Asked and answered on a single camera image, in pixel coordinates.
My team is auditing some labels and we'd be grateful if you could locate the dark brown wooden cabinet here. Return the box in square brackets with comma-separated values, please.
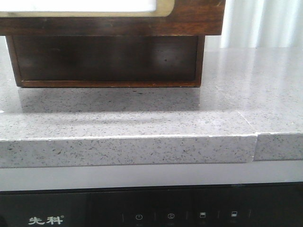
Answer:
[5, 34, 206, 88]

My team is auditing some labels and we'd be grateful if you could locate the white corrugated back panel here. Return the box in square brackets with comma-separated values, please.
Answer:
[220, 0, 303, 48]

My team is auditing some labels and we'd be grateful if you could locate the black appliance control panel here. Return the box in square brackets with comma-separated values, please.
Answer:
[0, 182, 303, 227]

